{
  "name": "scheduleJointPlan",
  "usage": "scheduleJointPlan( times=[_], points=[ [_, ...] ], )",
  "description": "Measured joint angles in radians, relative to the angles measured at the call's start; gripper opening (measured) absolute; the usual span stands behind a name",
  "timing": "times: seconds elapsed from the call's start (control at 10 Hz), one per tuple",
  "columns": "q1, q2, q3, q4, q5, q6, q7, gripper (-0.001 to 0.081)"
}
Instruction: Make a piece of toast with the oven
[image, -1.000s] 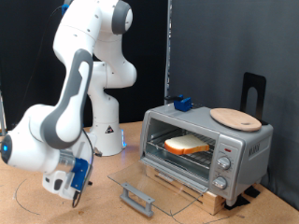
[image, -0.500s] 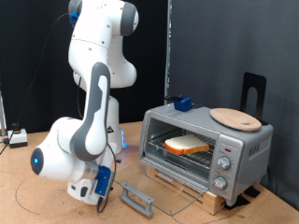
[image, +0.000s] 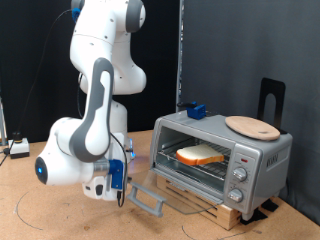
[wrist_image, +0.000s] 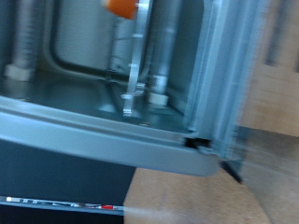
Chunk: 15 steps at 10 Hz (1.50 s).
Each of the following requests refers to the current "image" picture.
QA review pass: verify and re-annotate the white power adapter box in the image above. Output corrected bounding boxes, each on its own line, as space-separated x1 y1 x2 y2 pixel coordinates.
8 131 31 160

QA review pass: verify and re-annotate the black metal bookend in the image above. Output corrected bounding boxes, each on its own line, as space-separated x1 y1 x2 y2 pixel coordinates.
257 77 288 135

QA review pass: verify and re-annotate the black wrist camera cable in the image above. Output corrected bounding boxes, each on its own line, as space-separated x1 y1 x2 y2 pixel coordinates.
77 74 129 208

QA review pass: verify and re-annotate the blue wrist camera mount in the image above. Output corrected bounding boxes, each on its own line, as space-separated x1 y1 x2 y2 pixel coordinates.
108 159 125 190

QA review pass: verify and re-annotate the long hanging black cable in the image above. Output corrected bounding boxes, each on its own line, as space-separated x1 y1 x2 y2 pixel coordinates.
0 9 75 168

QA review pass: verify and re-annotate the slice of white bread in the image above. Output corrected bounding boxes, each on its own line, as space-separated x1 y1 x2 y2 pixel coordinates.
175 143 225 167

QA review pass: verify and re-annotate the blue cable clip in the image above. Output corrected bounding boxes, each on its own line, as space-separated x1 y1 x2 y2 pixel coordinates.
71 7 82 23

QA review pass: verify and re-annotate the glass oven door with handle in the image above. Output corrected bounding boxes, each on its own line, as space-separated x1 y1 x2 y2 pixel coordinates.
125 163 225 218

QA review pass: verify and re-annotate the black foam pad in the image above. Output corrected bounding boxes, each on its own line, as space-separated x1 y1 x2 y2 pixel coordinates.
239 208 269 226
261 199 280 213

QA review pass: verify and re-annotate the silver oven knob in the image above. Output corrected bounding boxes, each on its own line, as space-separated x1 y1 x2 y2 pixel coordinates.
227 188 245 204
232 166 249 183

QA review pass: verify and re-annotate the small round wooden board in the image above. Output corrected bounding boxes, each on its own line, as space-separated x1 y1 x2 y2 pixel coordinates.
224 115 281 142

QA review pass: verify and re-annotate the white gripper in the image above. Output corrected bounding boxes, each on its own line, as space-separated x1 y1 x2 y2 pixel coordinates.
80 174 128 202

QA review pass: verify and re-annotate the slotted wooden block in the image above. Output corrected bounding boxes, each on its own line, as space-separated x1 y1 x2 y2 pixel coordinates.
155 176 242 232

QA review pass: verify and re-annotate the metal frame post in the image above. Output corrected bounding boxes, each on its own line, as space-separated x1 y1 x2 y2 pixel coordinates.
0 96 8 146

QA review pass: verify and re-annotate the silver toaster oven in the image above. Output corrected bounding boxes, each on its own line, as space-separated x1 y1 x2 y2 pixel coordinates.
148 110 294 221

